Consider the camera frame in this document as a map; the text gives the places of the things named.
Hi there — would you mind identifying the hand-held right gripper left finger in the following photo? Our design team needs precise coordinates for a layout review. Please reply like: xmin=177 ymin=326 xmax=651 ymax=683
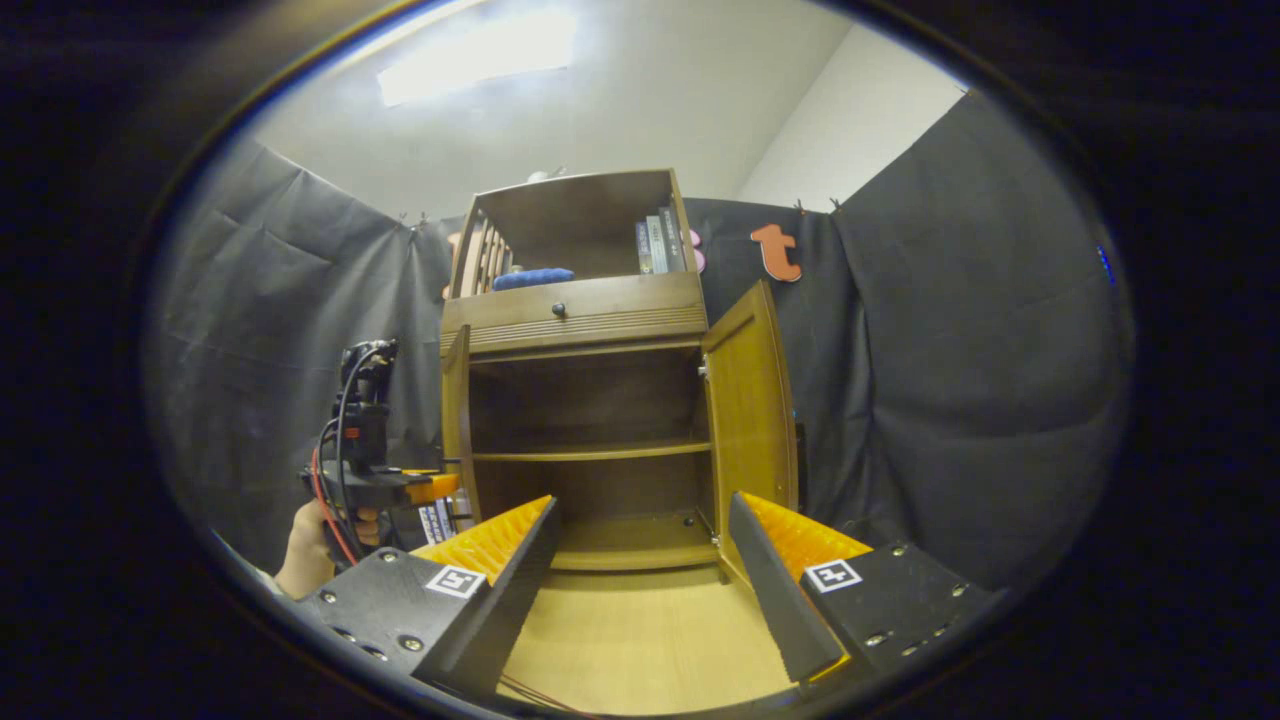
xmin=298 ymin=495 xmax=563 ymax=701

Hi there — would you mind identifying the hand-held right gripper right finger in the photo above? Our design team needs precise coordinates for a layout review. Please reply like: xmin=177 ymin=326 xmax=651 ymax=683
xmin=728 ymin=490 xmax=1001 ymax=686

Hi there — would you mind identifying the wooden cabinet door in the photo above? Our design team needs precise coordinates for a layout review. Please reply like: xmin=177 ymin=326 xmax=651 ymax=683
xmin=700 ymin=280 xmax=799 ymax=581
xmin=440 ymin=325 xmax=483 ymax=526

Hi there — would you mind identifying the wooden double-door shoe cabinet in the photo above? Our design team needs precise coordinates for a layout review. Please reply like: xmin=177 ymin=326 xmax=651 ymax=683
xmin=440 ymin=168 xmax=721 ymax=573

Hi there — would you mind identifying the white and blue box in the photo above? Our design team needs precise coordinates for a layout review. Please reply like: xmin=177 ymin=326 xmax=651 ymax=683
xmin=418 ymin=498 xmax=473 ymax=546

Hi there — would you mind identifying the blue folded towel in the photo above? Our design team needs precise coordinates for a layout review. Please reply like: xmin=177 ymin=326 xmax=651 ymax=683
xmin=492 ymin=267 xmax=576 ymax=292

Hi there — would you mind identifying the wooden drawer with black knob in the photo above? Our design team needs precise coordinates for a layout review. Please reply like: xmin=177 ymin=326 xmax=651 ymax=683
xmin=442 ymin=272 xmax=709 ymax=353

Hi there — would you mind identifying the black backdrop cloth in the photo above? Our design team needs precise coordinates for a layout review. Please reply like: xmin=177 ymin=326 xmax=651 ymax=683
xmin=140 ymin=90 xmax=1136 ymax=591

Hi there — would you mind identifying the red cable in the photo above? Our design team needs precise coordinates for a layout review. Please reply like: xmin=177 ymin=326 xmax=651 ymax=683
xmin=310 ymin=445 xmax=361 ymax=566

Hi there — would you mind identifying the black cable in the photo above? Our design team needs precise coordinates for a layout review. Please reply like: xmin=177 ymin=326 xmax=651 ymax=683
xmin=333 ymin=345 xmax=398 ymax=531

